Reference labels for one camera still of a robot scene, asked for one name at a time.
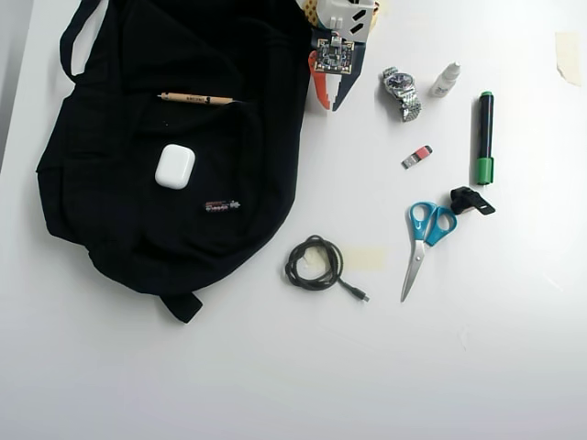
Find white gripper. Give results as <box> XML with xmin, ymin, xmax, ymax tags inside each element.
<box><xmin>307</xmin><ymin>0</ymin><xmax>379</xmax><ymax>114</ymax></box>

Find yellow and cream robot base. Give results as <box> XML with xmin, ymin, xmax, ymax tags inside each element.
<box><xmin>297</xmin><ymin>0</ymin><xmax>384</xmax><ymax>36</ymax></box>

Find silver metal wristwatch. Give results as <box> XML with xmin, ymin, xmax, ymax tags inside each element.
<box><xmin>378</xmin><ymin>66</ymin><xmax>423</xmax><ymax>123</ymax></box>

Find small white dropper bottle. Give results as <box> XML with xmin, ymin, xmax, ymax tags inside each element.
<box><xmin>430</xmin><ymin>60</ymin><xmax>462</xmax><ymax>99</ymax></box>

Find beige wooden pen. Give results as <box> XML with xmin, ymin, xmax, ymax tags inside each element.
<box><xmin>157</xmin><ymin>92</ymin><xmax>236</xmax><ymax>106</ymax></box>

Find black marker with green cap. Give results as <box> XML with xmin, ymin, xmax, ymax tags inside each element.
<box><xmin>472</xmin><ymin>90</ymin><xmax>496</xmax><ymax>186</ymax></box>

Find black binder clip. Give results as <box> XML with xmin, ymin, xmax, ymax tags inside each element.
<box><xmin>449</xmin><ymin>185</ymin><xmax>497</xmax><ymax>216</ymax></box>

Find rectangular beige tape strip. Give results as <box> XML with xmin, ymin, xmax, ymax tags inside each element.
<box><xmin>341</xmin><ymin>247</ymin><xmax>389</xmax><ymax>272</ymax></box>

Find crumpled clear tape patch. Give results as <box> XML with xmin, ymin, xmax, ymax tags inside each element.
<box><xmin>298</xmin><ymin>247</ymin><xmax>330</xmax><ymax>272</ymax></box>

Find white earbuds case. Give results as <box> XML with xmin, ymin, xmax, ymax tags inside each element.
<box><xmin>154</xmin><ymin>143</ymin><xmax>197</xmax><ymax>190</ymax></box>

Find black fabric backpack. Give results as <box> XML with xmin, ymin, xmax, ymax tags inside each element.
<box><xmin>35</xmin><ymin>0</ymin><xmax>317</xmax><ymax>325</ymax></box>

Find torn beige tape piece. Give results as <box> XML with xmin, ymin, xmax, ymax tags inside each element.
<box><xmin>554</xmin><ymin>30</ymin><xmax>583</xmax><ymax>88</ymax></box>

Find camera circuit board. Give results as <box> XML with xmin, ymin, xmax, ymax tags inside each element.
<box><xmin>313</xmin><ymin>38</ymin><xmax>357</xmax><ymax>75</ymax></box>

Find blue handled scissors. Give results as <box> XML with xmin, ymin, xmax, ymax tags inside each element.
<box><xmin>399</xmin><ymin>201</ymin><xmax>459</xmax><ymax>303</ymax></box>

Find coiled black usb cable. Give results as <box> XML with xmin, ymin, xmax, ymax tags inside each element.
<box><xmin>283</xmin><ymin>234</ymin><xmax>371</xmax><ymax>304</ymax></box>

